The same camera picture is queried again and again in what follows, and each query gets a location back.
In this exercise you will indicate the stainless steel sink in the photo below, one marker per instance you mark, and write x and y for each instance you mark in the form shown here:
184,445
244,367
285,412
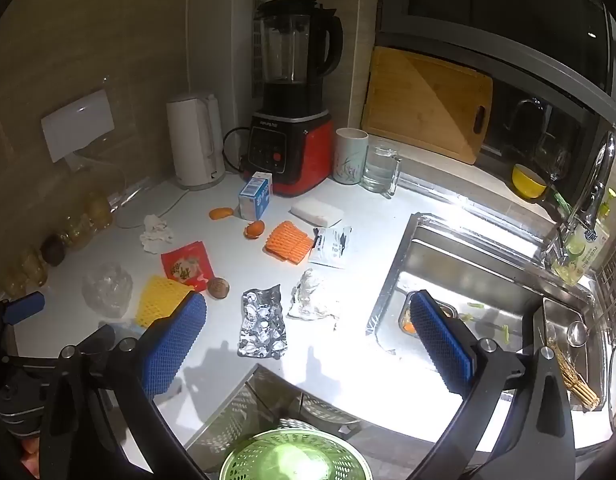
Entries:
488,280

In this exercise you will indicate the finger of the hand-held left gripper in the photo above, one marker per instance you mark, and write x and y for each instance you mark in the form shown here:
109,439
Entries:
23,308

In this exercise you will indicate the white packet wrapper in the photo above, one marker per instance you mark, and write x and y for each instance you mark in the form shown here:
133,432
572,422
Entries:
330,250

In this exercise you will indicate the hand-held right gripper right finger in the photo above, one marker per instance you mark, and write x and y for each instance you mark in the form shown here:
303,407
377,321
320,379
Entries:
443,345

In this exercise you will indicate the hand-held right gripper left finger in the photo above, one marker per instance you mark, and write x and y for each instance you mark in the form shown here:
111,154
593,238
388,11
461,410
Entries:
173,345

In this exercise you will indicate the orange peel piece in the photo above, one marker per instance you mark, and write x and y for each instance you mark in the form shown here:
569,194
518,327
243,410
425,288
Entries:
254,230
221,214

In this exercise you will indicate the chrome faucet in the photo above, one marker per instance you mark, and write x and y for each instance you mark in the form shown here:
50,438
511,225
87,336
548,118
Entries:
595,185

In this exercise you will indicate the crumpled clear plastic wrapper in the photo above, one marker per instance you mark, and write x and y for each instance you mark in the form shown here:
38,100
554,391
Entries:
310,295

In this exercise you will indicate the wooden cutting board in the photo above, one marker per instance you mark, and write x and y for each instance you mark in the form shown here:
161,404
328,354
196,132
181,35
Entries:
423,105

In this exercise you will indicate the blue and white carton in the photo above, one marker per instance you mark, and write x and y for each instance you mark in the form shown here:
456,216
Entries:
255,200

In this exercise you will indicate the white wall socket cover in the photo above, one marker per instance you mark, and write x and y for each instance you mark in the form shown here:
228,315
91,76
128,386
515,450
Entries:
78,125

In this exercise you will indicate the yellow bowl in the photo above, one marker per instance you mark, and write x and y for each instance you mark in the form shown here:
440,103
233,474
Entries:
528,182

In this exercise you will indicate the dish soap bottle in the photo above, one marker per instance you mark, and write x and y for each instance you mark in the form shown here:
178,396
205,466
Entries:
588,250

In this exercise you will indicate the white electric kettle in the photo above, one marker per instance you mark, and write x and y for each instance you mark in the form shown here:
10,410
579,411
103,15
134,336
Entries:
193,145

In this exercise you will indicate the red snack packet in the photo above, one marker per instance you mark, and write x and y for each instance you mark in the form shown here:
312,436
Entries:
185,265

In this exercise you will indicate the green perforated basket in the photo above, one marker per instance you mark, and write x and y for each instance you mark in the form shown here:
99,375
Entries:
288,455

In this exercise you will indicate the white sponge block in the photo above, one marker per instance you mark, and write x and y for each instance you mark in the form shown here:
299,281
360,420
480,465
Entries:
315,210

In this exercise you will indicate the yellow foam net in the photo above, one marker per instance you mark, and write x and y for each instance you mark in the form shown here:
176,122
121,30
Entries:
158,300

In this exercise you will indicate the brown round fruit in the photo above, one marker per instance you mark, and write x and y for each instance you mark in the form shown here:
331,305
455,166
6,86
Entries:
219,288

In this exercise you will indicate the white tissue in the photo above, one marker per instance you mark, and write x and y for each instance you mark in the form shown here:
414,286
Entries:
155,235

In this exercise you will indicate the clear glass mug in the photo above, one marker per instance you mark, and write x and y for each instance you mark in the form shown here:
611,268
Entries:
378,170

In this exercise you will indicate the metal dish rack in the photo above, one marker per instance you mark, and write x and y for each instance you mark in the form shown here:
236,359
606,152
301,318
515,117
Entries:
615,280

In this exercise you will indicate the bamboo stick bundle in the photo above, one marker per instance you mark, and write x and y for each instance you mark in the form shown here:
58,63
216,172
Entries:
578,385

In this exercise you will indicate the metal ladle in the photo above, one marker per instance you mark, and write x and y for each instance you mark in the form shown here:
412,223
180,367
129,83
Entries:
577,334

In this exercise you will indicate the clear plastic bag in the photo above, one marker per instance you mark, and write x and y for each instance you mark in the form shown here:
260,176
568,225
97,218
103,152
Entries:
108,290

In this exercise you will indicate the dark brown cup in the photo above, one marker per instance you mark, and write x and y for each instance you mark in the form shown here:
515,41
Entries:
53,250

